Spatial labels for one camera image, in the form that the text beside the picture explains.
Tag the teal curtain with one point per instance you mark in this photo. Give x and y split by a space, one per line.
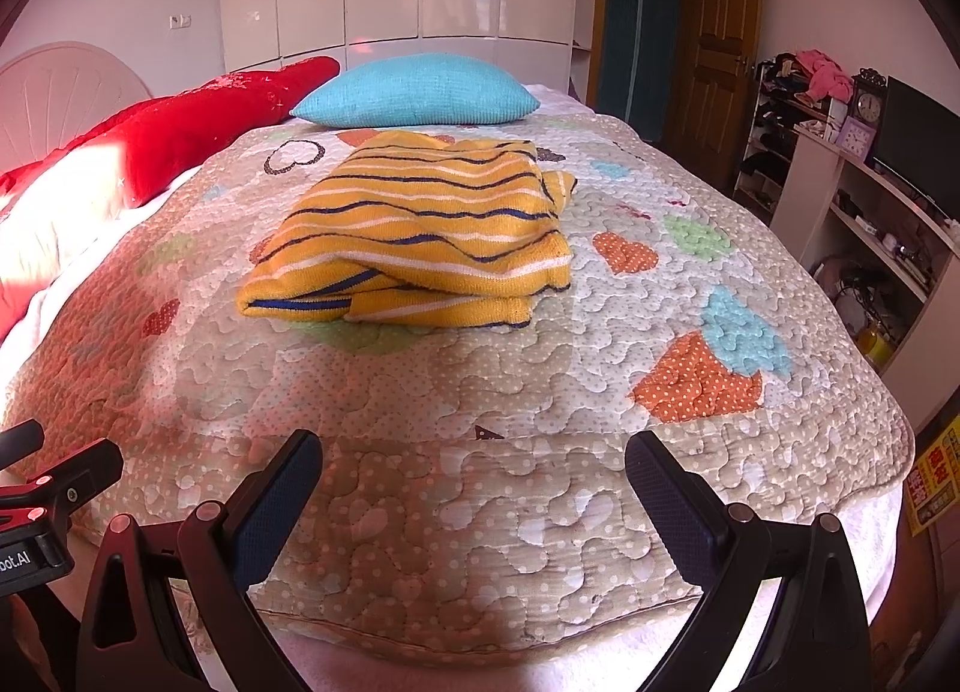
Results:
637 25

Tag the white bedding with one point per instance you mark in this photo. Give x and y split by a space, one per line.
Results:
52 227

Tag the yellow striped sweater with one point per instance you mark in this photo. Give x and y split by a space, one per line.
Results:
420 227

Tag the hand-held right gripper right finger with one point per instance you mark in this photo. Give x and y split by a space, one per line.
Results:
675 504

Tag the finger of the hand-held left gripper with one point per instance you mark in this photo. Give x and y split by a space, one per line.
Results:
82 474
19 441

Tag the yellow printed box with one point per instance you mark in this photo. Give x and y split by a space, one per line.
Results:
937 482

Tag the black ornate clock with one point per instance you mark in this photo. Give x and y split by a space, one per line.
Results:
868 107

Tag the pink cloth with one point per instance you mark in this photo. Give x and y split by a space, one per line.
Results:
825 73

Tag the wooden door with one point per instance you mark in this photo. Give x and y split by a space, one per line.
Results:
720 62

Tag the red blanket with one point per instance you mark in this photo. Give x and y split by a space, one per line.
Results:
187 122

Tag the purple clock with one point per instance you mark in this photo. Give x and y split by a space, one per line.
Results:
855 136

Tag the heart print quilt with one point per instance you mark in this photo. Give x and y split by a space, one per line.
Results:
525 437

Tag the yellow bottle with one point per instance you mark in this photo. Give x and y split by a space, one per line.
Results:
876 346

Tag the black monitor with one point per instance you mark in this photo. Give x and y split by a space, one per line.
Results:
915 137

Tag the white shelf unit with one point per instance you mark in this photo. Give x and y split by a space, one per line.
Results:
806 175

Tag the wall socket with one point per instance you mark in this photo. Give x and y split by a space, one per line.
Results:
179 22

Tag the white headboard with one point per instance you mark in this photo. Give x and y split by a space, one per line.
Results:
60 92

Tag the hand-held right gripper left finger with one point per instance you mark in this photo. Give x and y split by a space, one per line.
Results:
274 504

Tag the shoe rack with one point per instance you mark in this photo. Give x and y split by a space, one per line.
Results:
772 130

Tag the blue pillow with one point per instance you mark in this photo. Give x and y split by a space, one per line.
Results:
412 88

